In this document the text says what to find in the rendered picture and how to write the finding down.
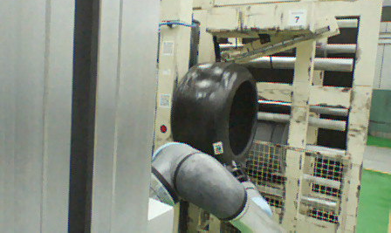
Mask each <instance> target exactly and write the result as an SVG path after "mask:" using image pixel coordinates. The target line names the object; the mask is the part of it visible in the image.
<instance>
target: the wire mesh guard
mask: <svg viewBox="0 0 391 233"><path fill-rule="evenodd" d="M253 143H255V149H256V144H258V145H259V146H260V145H265V146H269V152H270V147H279V148H283V149H284V150H286V149H290V150H294V151H300V157H301V152H305V157H306V153H308V154H316V155H317V159H318V155H323V157H324V155H325V156H329V157H333V158H340V159H341V161H342V159H343V160H348V171H347V177H346V179H344V178H341V179H344V180H346V184H344V185H346V193H345V195H344V197H345V198H344V201H342V200H340V199H338V194H336V193H334V194H336V195H337V199H336V204H335V205H337V200H340V201H342V202H344V206H342V207H344V208H343V215H342V216H341V217H342V225H341V231H340V233H345V226H346V211H347V205H348V194H349V189H350V183H351V173H352V166H353V157H351V156H347V155H339V154H329V153H326V152H322V151H314V150H311V149H303V148H300V147H289V146H286V145H278V144H275V143H270V142H263V141H259V140H254V141H253ZM341 161H340V168H344V167H341ZM318 163H320V162H318ZM320 164H322V169H324V168H323V164H324V163H320ZM327 165H328V167H329V165H331V164H329V162H328V164H327ZM316 166H317V160H316ZM331 166H333V165H331ZM328 167H327V169H325V170H327V173H328V171H331V170H328ZM334 167H337V166H335V161H334V166H333V171H334ZM322 169H321V175H323V174H322ZM302 171H304V170H302ZM334 172H338V171H334ZM338 173H340V171H339V172H338ZM344 174H346V173H344ZM304 176H306V175H305V171H304V175H303V182H305V181H304ZM306 177H309V182H310V176H306ZM309 182H308V188H310V187H309ZM311 183H313V182H311ZM301 191H302V194H303V192H305V191H303V189H302V190H301ZM306 193H307V194H308V189H307V192H306ZM327 203H329V202H327ZM319 206H320V205H319V204H318V209H319ZM320 207H323V206H320ZM324 208H325V202H324V207H323V212H324ZM318 209H315V210H317V214H318V211H319V210H318ZM319 212H321V211H319ZM324 213H326V212H324ZM327 214H329V213H327ZM329 215H331V214H329ZM336 222H339V221H336ZM339 223H340V222H339ZM199 225H201V208H199V207H198V216H197V225H196V231H200V232H202V233H212V232H210V231H207V230H199Z"/></svg>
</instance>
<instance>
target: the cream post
mask: <svg viewBox="0 0 391 233"><path fill-rule="evenodd" d="M192 1H193V0H162V9H161V23H166V22H167V21H170V22H178V23H185V24H189V25H191V21H192ZM190 31H191V27H187V26H184V25H179V24H172V27H168V26H166V25H161V31H160V53H159V64H158V86H157V98H156V110H155V132H154V153H155V151H157V149H159V148H160V147H162V146H163V145H166V144H168V143H169V142H173V138H172V135H171V127H170V114H171V104H172V101H173V97H174V94H175V90H176V88H177V86H178V84H179V83H180V81H181V79H182V77H184V75H185V74H186V72H188V68H189V50H190ZM162 41H174V50H173V55H162ZM163 69H171V71H170V75H165V74H162V73H163ZM160 93H163V94H171V102H170V108H169V107H160ZM162 127H165V128H166V131H165V132H162V130H161V128H162ZM179 204H180V201H179V202H177V203H176V204H175V205H174V206H171V207H173V209H174V214H173V233H178V223H179Z"/></svg>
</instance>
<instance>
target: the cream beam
mask: <svg viewBox="0 0 391 233"><path fill-rule="evenodd" d="M289 10H307V14H306V21H305V25H288V15H289ZM318 19H319V10H318V8H317V7H316V5H315V4H314V3H313V1H298V2H289V3H264V4H254V5H237V6H228V7H218V8H208V9H207V18H206V27H205V31H206V32H208V33H209V34H217V33H218V34H223V35H222V36H221V38H259V36H258V35H257V34H268V35H269V36H271V35H301V34H313V33H314V32H315V27H316V20H318Z"/></svg>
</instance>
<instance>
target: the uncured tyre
mask: <svg viewBox="0 0 391 233"><path fill-rule="evenodd" d="M258 106H259V103H258V93H257V84H256V81H255V79H254V77H253V75H252V74H251V73H250V72H249V70H248V69H247V68H246V67H245V66H243V65H241V64H238V63H234V62H202V63H200V64H196V65H194V66H192V67H191V68H190V69H189V70H188V72H186V74H185V75H184V77H182V79H181V81H180V83H179V84H178V86H177V88H176V90H175V94H174V97H173V101H172V104H171V114H170V127H171V135H172V138H173V142H179V143H182V144H185V145H188V146H190V147H192V148H193V149H196V150H197V151H201V152H202V153H204V154H207V155H210V156H212V157H214V159H216V160H217V161H219V162H220V163H221V164H222V165H223V166H224V163H225V166H229V165H231V166H233V164H232V161H234V162H235V164H236V165H238V164H240V162H243V161H244V159H245V158H246V157H247V155H248V153H249V151H250V149H251V145H252V143H253V140H254V137H255V135H256V129H257V117H258ZM217 142H222V144H223V153H222V154H217V155H215V153H214V146H213V144H215V143H217Z"/></svg>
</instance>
